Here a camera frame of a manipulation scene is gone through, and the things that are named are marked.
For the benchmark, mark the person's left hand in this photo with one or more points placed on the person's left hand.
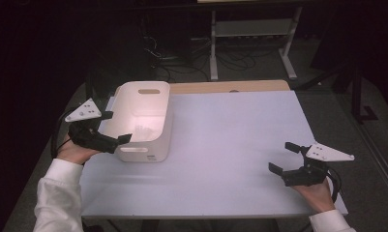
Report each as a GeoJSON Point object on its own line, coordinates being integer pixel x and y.
{"type": "Point", "coordinates": [74, 154]}

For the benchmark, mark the white metal desk frame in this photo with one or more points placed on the white metal desk frame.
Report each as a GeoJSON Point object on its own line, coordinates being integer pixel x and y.
{"type": "Point", "coordinates": [253, 28]}

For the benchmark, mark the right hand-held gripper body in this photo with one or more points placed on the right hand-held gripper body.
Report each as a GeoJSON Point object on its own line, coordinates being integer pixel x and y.
{"type": "Point", "coordinates": [306, 175]}

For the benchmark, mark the person's right hand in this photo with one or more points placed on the person's right hand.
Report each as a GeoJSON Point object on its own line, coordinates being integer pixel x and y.
{"type": "Point", "coordinates": [317, 196]}

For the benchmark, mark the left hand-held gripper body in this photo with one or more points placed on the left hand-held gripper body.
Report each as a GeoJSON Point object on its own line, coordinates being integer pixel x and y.
{"type": "Point", "coordinates": [90, 137]}

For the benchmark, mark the white plastic storage bin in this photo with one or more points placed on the white plastic storage bin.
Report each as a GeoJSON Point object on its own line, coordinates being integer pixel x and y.
{"type": "Point", "coordinates": [149, 106]}

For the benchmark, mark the metal floor rail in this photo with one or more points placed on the metal floor rail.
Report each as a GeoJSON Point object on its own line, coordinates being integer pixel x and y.
{"type": "Point", "coordinates": [382, 165]}

